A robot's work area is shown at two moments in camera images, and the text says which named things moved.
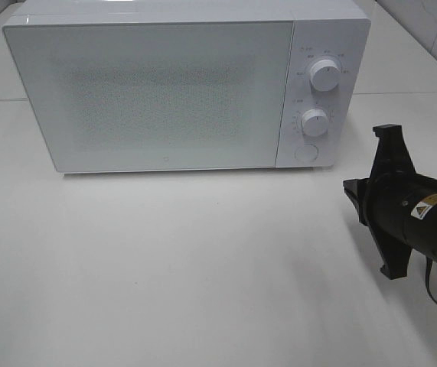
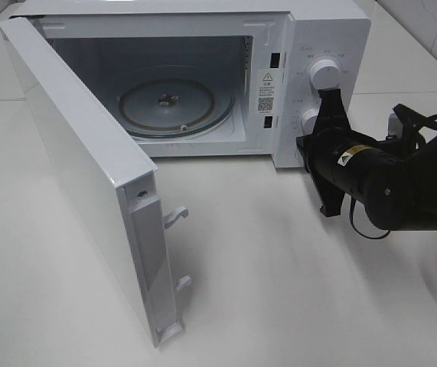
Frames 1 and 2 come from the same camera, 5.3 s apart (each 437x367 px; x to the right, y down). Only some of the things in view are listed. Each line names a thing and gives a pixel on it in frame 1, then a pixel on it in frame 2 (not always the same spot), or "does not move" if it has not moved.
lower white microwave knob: [314, 122] does not move
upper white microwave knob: [324, 75] does not move
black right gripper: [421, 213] to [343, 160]
